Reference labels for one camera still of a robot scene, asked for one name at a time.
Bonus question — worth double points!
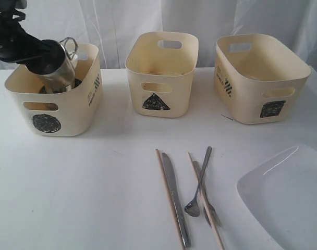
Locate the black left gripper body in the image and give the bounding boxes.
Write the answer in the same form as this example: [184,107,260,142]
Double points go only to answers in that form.
[0,0,48,64]

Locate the steel mug with wire handle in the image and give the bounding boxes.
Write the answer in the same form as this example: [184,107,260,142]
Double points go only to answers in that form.
[35,37,78,94]

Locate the white ceramic bowl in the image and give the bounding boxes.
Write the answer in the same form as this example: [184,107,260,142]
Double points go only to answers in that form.
[70,54,78,68]

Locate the cream bin with circle mark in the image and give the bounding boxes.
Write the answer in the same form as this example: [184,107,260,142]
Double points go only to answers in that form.
[5,43,102,136]

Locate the white curtain backdrop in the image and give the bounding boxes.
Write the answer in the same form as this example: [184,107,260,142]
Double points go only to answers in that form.
[21,0,317,71]

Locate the cream bin with triangle mark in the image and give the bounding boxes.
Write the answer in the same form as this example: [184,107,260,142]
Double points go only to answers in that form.
[125,31,199,118]

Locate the stainless steel table knife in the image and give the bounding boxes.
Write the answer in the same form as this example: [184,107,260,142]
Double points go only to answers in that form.
[162,152,191,248]

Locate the right wooden chopstick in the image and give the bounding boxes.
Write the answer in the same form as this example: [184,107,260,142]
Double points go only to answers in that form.
[188,153,225,250]

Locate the wooden chopstick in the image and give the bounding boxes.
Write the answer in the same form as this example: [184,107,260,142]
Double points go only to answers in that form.
[188,153,225,250]
[155,148,186,249]

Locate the left wooden chopstick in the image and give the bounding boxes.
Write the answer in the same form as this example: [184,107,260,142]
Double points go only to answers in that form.
[155,148,186,249]

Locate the long stainless steel spoon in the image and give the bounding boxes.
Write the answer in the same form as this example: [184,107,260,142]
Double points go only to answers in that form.
[184,146,212,217]

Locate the cream bin with square mark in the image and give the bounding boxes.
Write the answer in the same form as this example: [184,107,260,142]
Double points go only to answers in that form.
[214,34,311,124]

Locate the stainless steel fork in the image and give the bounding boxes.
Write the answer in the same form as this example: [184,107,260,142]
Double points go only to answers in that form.
[192,161,222,227]

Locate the white rectangular plate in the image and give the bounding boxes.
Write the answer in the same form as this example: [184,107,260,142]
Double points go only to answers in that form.
[236,145,317,249]

